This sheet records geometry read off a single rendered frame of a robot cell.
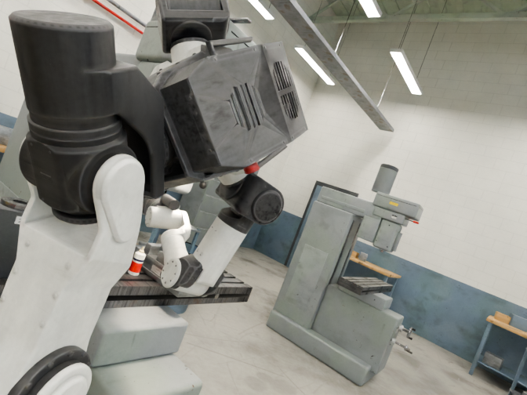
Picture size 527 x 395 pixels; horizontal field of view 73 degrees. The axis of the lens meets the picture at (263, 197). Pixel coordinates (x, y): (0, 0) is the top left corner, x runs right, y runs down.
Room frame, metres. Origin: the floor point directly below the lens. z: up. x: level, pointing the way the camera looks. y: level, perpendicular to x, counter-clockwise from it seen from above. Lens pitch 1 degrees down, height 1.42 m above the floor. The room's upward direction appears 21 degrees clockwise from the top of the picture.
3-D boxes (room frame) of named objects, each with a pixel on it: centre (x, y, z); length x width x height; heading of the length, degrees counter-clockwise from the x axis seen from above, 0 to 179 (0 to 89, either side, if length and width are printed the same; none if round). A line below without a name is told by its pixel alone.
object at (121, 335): (1.31, 0.39, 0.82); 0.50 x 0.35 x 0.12; 53
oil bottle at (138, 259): (1.34, 0.36, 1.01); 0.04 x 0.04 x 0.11
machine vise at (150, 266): (1.43, 0.26, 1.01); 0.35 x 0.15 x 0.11; 54
